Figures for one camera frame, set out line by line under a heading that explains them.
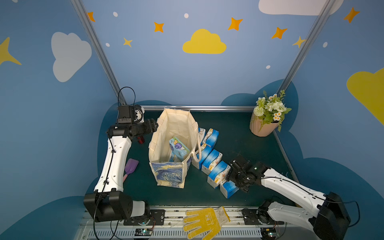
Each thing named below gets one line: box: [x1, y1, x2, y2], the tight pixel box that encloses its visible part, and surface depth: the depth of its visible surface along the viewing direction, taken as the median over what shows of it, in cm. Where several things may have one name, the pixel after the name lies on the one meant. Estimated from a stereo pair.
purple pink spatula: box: [123, 158, 139, 183], surface depth 93 cm
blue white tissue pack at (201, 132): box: [198, 127, 207, 146], surface depth 101 cm
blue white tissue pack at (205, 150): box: [191, 144, 212, 170], surface depth 92 cm
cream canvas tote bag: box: [148, 108, 202, 189], surface depth 81 cm
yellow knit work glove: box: [183, 206, 231, 240], surface depth 75 cm
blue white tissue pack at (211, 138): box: [202, 128, 220, 149], surface depth 100 cm
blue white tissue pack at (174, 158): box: [169, 152, 182, 163], surface depth 90 cm
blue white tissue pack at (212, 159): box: [201, 149, 223, 176], surface depth 88 cm
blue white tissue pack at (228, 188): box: [219, 180, 240, 199], surface depth 78 cm
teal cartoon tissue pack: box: [169, 137, 191, 162], surface depth 84 cm
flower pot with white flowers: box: [249, 90, 292, 137], surface depth 90 cm
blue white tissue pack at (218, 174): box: [207, 160, 231, 189], surface depth 83 cm
